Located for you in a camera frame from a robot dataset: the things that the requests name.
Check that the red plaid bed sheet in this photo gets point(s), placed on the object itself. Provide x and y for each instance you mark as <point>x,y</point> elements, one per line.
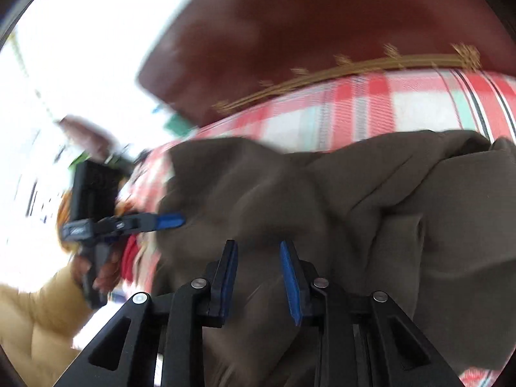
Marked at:
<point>363,105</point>

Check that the brown zip hoodie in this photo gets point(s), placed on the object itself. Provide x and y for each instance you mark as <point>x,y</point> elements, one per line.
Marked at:
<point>363,209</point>

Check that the person's left forearm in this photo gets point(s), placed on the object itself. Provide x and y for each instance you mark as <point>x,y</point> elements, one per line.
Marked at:
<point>36,330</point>

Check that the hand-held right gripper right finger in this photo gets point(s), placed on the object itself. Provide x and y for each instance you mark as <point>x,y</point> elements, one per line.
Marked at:
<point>290,282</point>

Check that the person's left hand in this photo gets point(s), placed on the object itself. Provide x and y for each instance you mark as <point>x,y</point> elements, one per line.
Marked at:
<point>113,268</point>

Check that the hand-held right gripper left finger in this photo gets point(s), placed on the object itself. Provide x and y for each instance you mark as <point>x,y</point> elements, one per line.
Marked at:
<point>227,278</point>

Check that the brown wooden headboard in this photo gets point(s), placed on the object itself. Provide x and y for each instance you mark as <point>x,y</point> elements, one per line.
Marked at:
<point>302,20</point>

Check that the brown object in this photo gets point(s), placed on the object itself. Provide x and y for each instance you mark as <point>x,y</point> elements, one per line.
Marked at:
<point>86,135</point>

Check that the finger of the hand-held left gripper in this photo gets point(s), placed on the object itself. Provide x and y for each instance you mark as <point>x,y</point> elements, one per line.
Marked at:
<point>169,221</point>

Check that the orange cloth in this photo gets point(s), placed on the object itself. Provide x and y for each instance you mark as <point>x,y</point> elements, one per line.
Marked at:
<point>66,217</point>

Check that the red cloth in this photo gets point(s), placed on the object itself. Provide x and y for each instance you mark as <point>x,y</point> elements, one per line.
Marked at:
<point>129,258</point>

